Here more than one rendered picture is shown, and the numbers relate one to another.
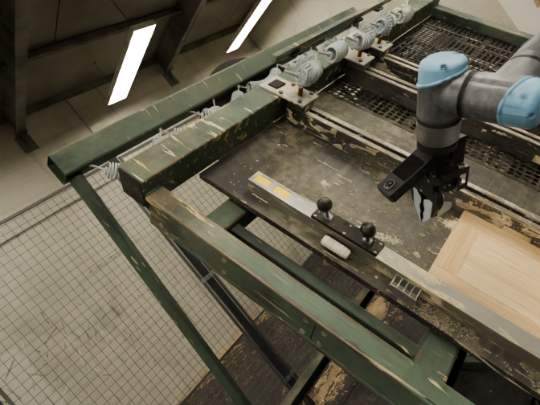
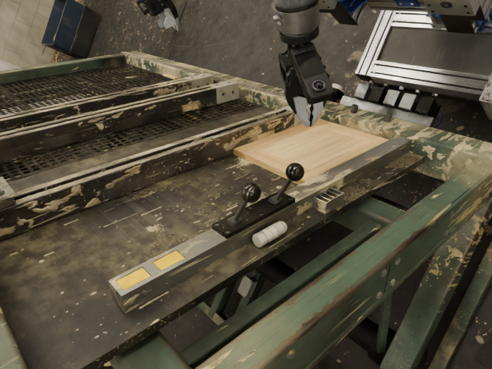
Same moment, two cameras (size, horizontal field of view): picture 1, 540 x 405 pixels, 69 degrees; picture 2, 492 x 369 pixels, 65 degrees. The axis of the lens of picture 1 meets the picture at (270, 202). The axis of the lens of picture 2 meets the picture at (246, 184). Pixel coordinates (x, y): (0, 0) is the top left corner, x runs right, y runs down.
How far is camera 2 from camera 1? 0.75 m
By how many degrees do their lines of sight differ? 59
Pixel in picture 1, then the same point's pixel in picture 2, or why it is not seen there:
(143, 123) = not seen: outside the picture
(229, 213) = (157, 359)
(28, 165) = not seen: outside the picture
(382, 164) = (152, 173)
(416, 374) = (431, 203)
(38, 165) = not seen: outside the picture
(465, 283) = (318, 167)
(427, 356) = (384, 214)
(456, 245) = (275, 162)
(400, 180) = (320, 75)
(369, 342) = (408, 222)
